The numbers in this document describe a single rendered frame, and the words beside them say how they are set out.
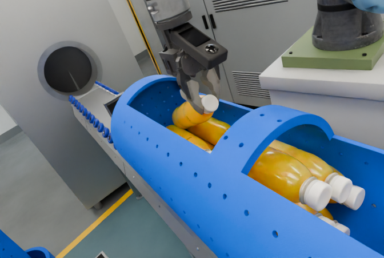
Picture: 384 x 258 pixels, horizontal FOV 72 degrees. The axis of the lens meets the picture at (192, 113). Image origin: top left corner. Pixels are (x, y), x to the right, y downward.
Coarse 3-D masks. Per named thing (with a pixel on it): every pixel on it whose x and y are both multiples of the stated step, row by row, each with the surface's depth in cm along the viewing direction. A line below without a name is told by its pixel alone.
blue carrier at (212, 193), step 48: (144, 96) 75; (144, 144) 55; (192, 144) 43; (240, 144) 37; (336, 144) 47; (192, 192) 41; (240, 192) 33; (240, 240) 32; (288, 240) 27; (336, 240) 24
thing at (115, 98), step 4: (116, 96) 113; (120, 96) 113; (108, 100) 112; (112, 100) 112; (116, 100) 111; (104, 104) 110; (108, 104) 110; (112, 104) 110; (108, 108) 111; (112, 108) 111; (108, 112) 113; (112, 112) 111
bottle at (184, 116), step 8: (200, 96) 62; (184, 104) 66; (176, 112) 71; (184, 112) 65; (192, 112) 61; (176, 120) 72; (184, 120) 67; (192, 120) 64; (200, 120) 62; (184, 128) 73
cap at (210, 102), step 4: (208, 96) 59; (212, 96) 59; (204, 100) 58; (208, 100) 58; (212, 100) 59; (216, 100) 59; (204, 104) 58; (208, 104) 58; (212, 104) 59; (216, 104) 59; (208, 108) 58; (212, 108) 58; (216, 108) 59; (208, 112) 59
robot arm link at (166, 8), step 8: (152, 0) 47; (160, 0) 46; (168, 0) 46; (176, 0) 47; (184, 0) 48; (152, 8) 48; (160, 8) 47; (168, 8) 47; (176, 8) 47; (184, 8) 48; (152, 16) 50; (160, 16) 48; (168, 16) 48; (176, 16) 48
